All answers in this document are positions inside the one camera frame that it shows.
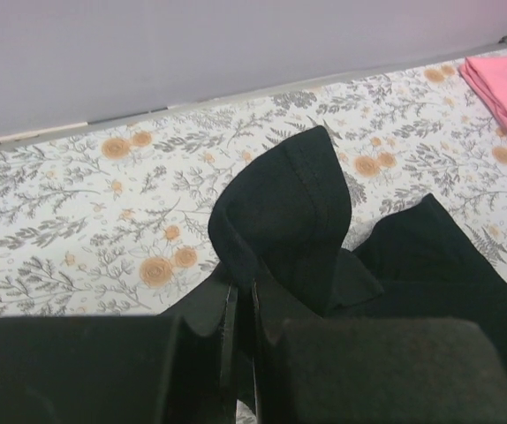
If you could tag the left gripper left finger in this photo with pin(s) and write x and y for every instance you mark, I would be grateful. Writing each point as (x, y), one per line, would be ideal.
(175, 367)

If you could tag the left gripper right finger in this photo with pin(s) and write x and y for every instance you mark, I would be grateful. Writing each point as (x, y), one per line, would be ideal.
(313, 370)

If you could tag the black t shirt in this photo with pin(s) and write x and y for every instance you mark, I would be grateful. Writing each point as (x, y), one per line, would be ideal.
(290, 210)

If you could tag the floral table mat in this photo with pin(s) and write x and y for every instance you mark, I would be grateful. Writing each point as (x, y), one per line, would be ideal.
(115, 221)

